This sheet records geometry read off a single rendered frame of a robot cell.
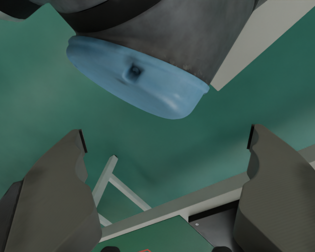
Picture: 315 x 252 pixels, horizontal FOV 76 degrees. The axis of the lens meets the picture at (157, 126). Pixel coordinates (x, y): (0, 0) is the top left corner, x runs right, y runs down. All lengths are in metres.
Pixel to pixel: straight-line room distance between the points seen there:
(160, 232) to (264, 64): 0.97
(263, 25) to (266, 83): 0.90
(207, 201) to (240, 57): 0.42
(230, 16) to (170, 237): 0.75
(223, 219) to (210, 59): 0.58
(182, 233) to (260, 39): 0.64
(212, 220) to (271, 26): 0.53
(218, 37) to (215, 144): 1.31
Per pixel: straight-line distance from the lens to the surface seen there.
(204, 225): 0.72
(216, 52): 0.17
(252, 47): 0.42
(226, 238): 0.78
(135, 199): 1.63
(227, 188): 0.64
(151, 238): 0.86
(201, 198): 0.67
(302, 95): 1.41
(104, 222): 2.01
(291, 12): 0.43
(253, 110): 1.36
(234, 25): 0.19
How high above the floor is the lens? 1.15
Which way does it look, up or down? 56 degrees down
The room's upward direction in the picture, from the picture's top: 166 degrees counter-clockwise
